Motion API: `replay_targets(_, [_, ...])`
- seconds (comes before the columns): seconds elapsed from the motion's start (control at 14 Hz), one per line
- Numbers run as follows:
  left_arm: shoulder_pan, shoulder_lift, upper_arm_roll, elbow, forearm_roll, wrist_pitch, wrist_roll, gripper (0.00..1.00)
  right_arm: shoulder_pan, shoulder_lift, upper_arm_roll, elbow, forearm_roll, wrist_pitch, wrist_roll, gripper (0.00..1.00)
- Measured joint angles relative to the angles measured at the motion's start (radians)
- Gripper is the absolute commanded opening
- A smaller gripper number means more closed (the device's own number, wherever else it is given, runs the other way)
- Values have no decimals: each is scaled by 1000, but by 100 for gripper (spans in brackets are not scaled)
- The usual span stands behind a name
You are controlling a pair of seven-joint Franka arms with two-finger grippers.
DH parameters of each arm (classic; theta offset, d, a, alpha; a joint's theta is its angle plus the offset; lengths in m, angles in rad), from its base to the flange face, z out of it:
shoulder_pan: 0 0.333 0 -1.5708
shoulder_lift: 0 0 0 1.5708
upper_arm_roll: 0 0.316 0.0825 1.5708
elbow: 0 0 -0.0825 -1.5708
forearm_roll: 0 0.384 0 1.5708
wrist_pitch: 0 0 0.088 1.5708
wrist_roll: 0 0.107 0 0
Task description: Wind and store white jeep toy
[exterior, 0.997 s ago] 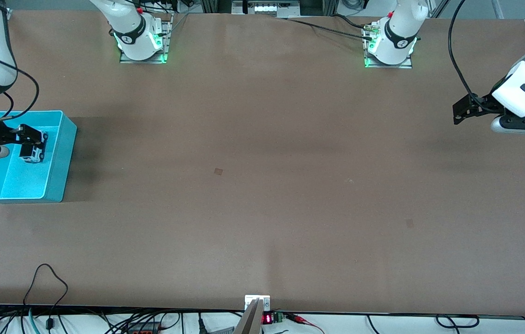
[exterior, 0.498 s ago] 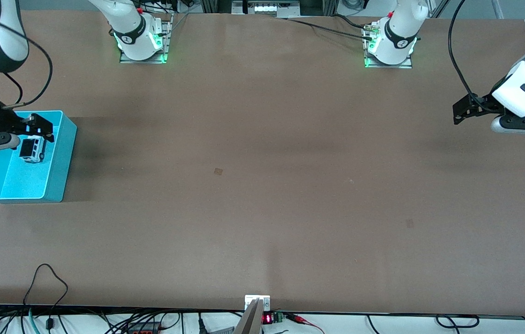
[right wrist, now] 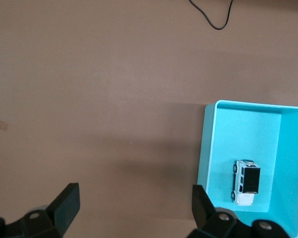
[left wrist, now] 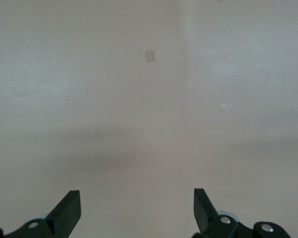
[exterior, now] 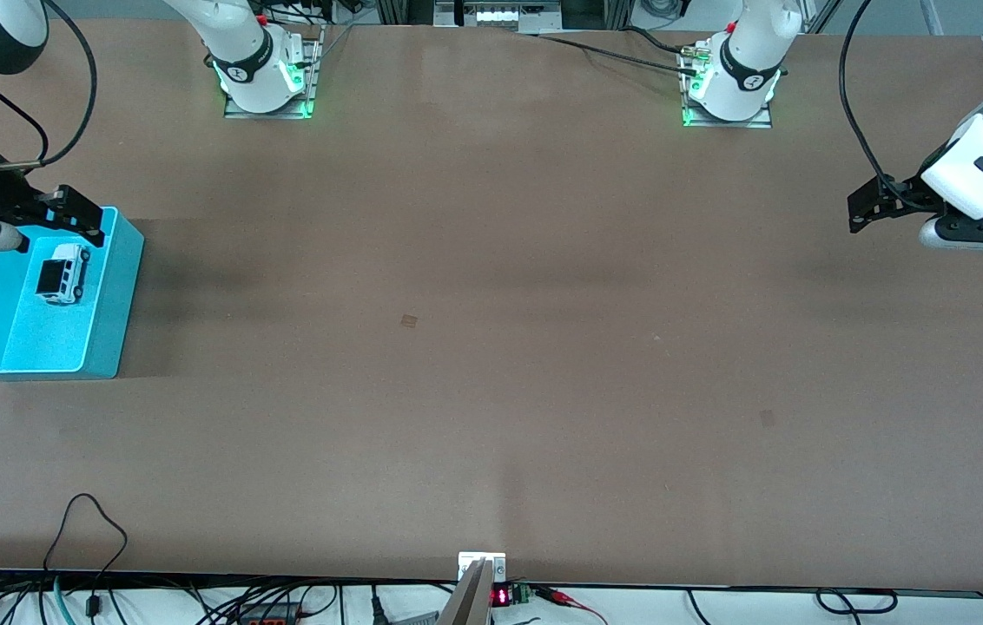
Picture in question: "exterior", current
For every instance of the black power plug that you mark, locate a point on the black power plug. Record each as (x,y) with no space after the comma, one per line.
(377,608)

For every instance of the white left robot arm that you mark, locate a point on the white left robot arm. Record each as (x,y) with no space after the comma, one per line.
(748,61)

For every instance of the grey aluminium bar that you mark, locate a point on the grey aluminium bar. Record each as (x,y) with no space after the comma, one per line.
(470,599)

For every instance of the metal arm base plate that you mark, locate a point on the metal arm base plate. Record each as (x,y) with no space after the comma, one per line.
(730,123)
(312,69)

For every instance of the red digit display module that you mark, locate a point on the red digit display module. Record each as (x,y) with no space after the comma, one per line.
(502,596)

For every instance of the white jeep toy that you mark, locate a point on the white jeep toy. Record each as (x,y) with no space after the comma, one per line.
(62,273)

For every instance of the metal box with lights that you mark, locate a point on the metal box with lights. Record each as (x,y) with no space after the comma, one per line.
(500,13)

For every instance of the white mounting plate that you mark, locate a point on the white mounting plate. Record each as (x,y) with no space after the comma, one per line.
(491,560)

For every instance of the red clip lead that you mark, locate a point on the red clip lead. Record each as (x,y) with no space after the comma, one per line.
(565,598)

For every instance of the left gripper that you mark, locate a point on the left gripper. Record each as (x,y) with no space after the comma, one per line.
(907,194)

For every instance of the turquoise plastic bin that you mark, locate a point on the turquoise plastic bin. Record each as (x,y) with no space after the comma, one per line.
(49,338)

